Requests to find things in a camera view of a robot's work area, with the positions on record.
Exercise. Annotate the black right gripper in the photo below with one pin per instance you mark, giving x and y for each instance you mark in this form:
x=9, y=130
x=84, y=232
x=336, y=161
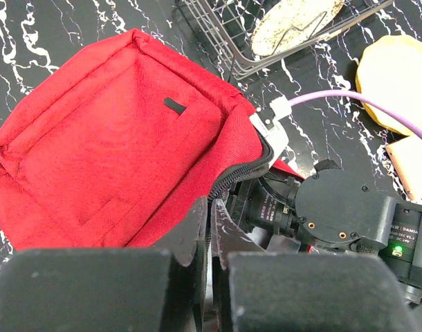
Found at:
x=259, y=215

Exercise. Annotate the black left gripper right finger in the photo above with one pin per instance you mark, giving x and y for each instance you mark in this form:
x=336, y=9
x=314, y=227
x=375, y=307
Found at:
x=257, y=290

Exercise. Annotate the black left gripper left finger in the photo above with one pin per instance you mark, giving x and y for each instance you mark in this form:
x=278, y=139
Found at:
x=160, y=288

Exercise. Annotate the red student backpack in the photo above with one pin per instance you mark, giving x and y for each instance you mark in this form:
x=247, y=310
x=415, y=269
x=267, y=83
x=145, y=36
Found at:
x=116, y=145

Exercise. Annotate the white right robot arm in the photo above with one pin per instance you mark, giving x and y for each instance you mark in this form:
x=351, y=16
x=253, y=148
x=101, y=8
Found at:
x=332, y=210

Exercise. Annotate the speckled cream plate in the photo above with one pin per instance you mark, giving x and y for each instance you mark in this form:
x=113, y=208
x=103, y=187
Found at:
x=290, y=23

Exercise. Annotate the yellow polka dot plate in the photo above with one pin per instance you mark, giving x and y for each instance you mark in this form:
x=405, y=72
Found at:
x=390, y=72

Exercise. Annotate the grey wire dish rack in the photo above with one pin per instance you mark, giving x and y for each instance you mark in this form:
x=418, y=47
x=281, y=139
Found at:
x=247, y=36

